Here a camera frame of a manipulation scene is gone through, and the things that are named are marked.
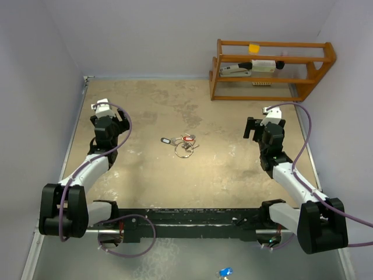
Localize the red key tag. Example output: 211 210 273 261
181 134 195 142

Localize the wooden shelf rack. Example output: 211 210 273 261
209 39 337 102

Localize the grey black stapler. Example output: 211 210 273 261
219 62 252 78

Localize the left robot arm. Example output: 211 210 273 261
38 101 132 242

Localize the large silver keyring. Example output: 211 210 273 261
174 142 194 159

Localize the silver key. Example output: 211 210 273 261
182 142 199 151

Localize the yellow sticky note pad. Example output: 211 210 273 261
248 44 261 55

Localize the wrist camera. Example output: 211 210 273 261
91 99 115 118
261 107 282 126

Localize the black key tag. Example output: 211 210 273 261
161 138 171 145

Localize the black base frame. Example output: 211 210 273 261
86 208 287 243

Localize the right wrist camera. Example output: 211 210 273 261
261 107 282 126

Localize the white staples box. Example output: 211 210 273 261
251 59 276 73

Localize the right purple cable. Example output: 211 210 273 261
261 101 373 251

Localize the strip of staples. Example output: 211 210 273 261
252 82 272 86

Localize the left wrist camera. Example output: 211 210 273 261
91 99 115 118

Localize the blue key tag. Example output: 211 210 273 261
216 267 233 279

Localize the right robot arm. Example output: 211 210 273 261
244 117 349 254

